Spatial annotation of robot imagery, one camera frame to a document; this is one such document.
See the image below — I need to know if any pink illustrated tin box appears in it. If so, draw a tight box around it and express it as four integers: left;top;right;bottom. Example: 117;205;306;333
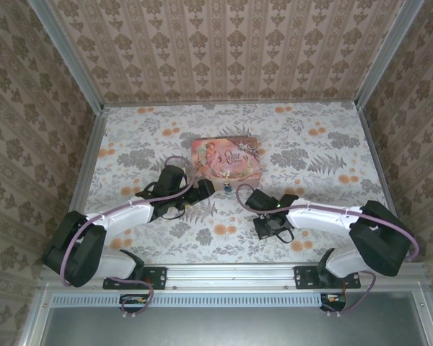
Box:
191;136;262;191

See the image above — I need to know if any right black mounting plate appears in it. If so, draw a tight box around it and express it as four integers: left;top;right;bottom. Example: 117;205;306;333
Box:
294;265;362;290

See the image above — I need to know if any black mounting plate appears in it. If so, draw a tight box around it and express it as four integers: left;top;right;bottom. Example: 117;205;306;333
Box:
294;265;362;290
102;265;168;290

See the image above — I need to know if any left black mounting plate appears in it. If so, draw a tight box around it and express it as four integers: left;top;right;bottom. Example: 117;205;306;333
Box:
102;265;168;290

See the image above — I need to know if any grey metal panel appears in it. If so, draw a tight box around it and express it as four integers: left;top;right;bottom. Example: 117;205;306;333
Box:
19;291;433;346

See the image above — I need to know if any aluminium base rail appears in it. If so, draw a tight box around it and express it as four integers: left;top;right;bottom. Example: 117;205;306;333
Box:
38;262;427;291

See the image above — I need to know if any white slotted cable duct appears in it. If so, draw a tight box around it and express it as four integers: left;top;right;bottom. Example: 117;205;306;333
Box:
52;292;347;308

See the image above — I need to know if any aluminium side rail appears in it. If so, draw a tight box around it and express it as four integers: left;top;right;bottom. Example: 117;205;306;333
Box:
355;102;411;262
53;106;111;266

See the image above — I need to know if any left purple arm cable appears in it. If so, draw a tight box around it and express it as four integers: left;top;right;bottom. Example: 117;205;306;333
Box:
59;155;198;320

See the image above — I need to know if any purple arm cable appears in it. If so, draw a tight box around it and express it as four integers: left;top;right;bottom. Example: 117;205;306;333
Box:
59;155;198;320
235;183;418;319

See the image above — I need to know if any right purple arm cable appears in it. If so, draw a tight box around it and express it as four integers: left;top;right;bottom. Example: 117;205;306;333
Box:
235;183;418;319

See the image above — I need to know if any aluminium frame post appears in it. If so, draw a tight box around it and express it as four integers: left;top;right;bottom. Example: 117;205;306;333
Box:
27;0;106;111
354;0;425;109

